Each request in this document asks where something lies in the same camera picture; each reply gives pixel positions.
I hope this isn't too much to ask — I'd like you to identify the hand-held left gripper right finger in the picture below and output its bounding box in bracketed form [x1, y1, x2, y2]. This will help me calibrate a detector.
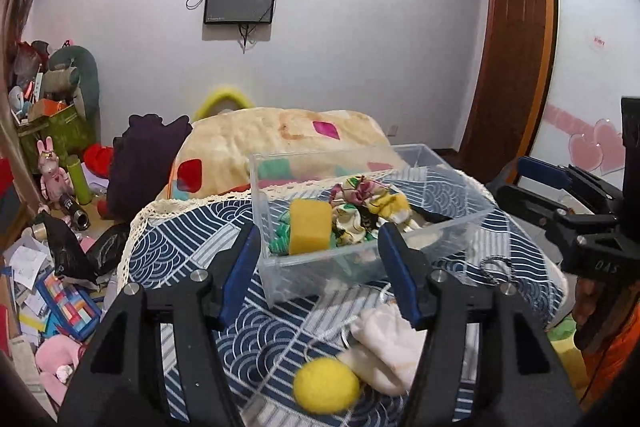
[377, 223, 586, 427]

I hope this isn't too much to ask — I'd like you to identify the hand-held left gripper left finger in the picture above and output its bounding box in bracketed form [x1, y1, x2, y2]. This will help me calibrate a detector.
[57, 223, 262, 427]

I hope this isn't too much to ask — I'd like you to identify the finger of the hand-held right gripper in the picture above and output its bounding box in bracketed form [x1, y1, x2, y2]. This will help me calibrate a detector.
[492, 184, 577, 239]
[516, 155, 622, 216]

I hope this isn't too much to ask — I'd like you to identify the white fluffy cloth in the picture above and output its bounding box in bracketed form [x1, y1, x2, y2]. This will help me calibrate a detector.
[337, 304, 432, 396]

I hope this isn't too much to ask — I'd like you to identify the clear plastic storage box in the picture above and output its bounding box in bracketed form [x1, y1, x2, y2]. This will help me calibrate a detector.
[248, 143, 497, 306]

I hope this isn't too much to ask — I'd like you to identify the yellow felt ball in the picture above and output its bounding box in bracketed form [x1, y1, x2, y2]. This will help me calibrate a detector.
[292, 356, 361, 416]

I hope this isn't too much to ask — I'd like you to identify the green knitted item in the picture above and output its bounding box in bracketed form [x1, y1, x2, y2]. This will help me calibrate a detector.
[268, 212, 293, 256]

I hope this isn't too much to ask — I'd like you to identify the blue wave patterned cloth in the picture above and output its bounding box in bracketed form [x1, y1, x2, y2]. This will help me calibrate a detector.
[116, 166, 569, 427]

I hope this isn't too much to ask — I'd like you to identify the floral fabric scrunchie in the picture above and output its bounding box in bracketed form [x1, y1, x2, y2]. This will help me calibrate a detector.
[327, 175, 414, 249]

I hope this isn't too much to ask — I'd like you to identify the yellow sponge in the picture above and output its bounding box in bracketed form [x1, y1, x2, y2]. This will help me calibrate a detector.
[288, 199, 334, 257]

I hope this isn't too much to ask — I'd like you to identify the brown wooden wardrobe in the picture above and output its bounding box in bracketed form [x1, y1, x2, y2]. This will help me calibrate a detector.
[436, 0, 559, 186]

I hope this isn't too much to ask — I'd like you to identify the cream quilt with coloured diamonds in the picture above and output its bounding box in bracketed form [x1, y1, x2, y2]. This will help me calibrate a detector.
[155, 107, 417, 204]

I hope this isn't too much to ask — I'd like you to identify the dark purple garment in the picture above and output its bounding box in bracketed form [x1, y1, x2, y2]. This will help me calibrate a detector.
[106, 113, 194, 221]

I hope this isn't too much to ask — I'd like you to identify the white door with pink hearts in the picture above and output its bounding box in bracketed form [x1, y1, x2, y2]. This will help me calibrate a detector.
[529, 0, 640, 208]

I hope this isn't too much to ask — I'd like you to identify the black plastic bag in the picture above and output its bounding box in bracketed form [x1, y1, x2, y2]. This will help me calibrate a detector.
[32, 211, 132, 291]

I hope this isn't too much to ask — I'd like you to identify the yellow green plush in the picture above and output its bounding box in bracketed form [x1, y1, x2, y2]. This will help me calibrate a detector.
[192, 85, 256, 120]

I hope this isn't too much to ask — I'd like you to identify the colourful blue framed box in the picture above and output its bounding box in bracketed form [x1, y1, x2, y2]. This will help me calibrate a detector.
[35, 270, 103, 342]

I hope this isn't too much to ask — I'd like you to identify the black flashlight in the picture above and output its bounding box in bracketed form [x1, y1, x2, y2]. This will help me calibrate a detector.
[59, 194, 91, 231]

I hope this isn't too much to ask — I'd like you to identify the red cloth item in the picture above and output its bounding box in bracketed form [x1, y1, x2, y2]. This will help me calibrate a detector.
[82, 144, 116, 178]

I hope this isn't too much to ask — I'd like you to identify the green bottle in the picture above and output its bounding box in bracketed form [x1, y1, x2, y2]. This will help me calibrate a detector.
[66, 155, 94, 204]

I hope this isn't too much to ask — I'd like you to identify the pink plush toy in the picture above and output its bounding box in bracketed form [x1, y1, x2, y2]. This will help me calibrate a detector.
[34, 336, 89, 409]

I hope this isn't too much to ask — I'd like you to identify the pink rabbit toy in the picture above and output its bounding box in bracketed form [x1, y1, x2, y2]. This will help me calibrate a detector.
[36, 136, 71, 214]

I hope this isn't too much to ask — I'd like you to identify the pile of papers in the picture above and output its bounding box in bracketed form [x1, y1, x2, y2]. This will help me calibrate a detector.
[0, 227, 57, 360]

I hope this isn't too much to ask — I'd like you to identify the green storage box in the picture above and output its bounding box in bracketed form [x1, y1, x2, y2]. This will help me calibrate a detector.
[15, 103, 96, 164]

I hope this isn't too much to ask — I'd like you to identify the grey plush toy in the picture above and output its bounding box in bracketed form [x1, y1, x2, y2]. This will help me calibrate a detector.
[42, 45, 101, 118]

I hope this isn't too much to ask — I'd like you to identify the small black wall monitor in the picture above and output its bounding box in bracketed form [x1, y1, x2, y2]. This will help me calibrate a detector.
[202, 0, 279, 26]

